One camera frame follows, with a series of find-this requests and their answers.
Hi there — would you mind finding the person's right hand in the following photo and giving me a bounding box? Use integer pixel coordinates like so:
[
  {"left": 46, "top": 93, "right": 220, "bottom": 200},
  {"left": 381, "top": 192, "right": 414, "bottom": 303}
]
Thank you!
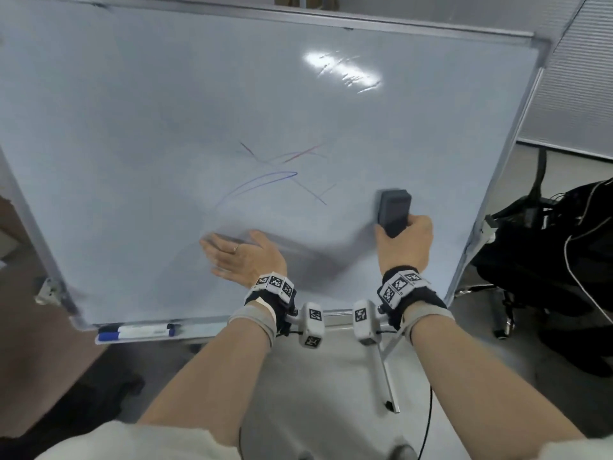
[{"left": 375, "top": 214, "right": 435, "bottom": 276}]

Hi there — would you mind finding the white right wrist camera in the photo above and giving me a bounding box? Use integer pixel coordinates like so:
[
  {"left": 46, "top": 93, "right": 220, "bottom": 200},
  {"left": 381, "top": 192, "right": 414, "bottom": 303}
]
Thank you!
[{"left": 353, "top": 300, "right": 385, "bottom": 347}]

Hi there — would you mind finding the black wrist marker band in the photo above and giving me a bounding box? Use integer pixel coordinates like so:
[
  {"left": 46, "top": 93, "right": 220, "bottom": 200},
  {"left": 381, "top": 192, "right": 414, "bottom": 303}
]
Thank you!
[
  {"left": 377, "top": 266, "right": 455, "bottom": 344},
  {"left": 227, "top": 271, "right": 299, "bottom": 349}
]

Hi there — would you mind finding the person's left hand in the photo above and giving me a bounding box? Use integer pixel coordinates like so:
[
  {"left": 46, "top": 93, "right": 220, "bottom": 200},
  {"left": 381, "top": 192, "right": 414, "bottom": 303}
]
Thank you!
[{"left": 200, "top": 230, "right": 288, "bottom": 289}]

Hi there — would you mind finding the white shirt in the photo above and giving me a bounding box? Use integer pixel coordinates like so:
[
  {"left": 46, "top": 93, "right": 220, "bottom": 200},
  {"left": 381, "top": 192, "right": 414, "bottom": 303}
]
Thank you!
[{"left": 47, "top": 420, "right": 613, "bottom": 460}]

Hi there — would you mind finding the black office chair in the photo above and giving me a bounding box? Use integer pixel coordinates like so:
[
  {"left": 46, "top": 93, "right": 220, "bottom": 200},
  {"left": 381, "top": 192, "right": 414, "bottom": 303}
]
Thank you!
[{"left": 454, "top": 147, "right": 613, "bottom": 340}]

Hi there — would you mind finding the black right wrist marker band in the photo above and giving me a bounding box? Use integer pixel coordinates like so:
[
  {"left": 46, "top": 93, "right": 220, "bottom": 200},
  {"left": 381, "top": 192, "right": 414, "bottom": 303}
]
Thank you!
[{"left": 377, "top": 266, "right": 455, "bottom": 344}]

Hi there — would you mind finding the person's left forearm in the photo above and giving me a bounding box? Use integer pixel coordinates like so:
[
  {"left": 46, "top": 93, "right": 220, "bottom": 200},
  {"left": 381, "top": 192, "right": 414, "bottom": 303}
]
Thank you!
[{"left": 136, "top": 309, "right": 277, "bottom": 429}]

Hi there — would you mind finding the blue cap whiteboard marker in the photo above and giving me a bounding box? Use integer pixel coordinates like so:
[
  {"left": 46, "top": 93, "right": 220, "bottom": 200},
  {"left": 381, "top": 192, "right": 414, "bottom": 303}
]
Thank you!
[{"left": 98, "top": 327, "right": 176, "bottom": 342}]

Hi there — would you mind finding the dark grey whiteboard eraser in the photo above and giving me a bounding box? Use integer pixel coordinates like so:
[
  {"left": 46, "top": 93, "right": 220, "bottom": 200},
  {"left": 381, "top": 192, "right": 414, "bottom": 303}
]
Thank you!
[{"left": 377, "top": 188, "right": 413, "bottom": 239}]

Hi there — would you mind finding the black left wrist marker band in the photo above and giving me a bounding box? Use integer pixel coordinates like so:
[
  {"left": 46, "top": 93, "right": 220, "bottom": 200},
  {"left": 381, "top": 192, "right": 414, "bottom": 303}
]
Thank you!
[{"left": 227, "top": 271, "right": 299, "bottom": 349}]

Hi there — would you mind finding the thin black cable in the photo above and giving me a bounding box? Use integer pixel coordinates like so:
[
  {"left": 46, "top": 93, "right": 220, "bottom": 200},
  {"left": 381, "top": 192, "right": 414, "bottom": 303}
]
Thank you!
[{"left": 420, "top": 387, "right": 435, "bottom": 460}]

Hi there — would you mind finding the large white whiteboard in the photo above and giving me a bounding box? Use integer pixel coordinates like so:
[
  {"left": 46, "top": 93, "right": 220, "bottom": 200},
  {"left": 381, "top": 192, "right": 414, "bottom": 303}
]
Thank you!
[{"left": 0, "top": 0, "right": 551, "bottom": 331}]

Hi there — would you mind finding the thin white cable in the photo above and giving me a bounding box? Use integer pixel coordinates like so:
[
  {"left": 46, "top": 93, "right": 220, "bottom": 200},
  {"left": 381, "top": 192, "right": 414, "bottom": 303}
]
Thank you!
[{"left": 563, "top": 179, "right": 613, "bottom": 327}]

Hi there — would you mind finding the black bag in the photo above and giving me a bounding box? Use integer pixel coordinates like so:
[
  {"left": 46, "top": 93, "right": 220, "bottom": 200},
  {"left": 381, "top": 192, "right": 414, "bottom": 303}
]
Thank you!
[{"left": 472, "top": 178, "right": 613, "bottom": 318}]

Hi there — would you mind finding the white window blind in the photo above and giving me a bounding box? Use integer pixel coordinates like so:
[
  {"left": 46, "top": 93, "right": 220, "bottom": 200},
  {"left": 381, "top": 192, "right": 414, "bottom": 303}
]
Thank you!
[{"left": 516, "top": 0, "right": 613, "bottom": 162}]

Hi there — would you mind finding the person's right forearm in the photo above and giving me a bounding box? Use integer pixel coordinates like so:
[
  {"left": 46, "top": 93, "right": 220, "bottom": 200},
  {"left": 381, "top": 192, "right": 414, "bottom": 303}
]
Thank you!
[{"left": 409, "top": 315, "right": 586, "bottom": 448}]

